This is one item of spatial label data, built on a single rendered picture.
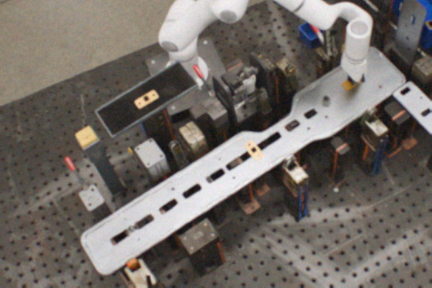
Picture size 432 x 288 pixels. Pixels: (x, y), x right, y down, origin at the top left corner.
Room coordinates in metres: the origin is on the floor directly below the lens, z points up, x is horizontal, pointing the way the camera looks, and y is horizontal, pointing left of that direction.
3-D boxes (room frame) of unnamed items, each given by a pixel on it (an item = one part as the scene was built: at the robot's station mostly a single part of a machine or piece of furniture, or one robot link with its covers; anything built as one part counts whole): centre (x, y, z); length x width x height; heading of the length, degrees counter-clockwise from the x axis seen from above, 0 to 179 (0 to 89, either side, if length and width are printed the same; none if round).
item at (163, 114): (1.29, 0.32, 0.92); 0.10 x 0.08 x 0.45; 117
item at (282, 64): (1.40, -0.21, 0.88); 0.11 x 0.09 x 0.37; 27
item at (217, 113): (1.26, 0.08, 0.89); 0.13 x 0.11 x 0.38; 27
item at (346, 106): (1.08, -0.02, 1.00); 1.38 x 0.22 x 0.02; 117
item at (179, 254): (0.90, 0.34, 0.84); 0.17 x 0.06 x 0.29; 27
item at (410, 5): (1.43, -0.69, 1.17); 0.12 x 0.01 x 0.34; 27
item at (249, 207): (1.06, 0.03, 0.84); 0.17 x 0.06 x 0.29; 27
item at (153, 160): (1.10, 0.33, 0.90); 0.13 x 0.10 x 0.41; 27
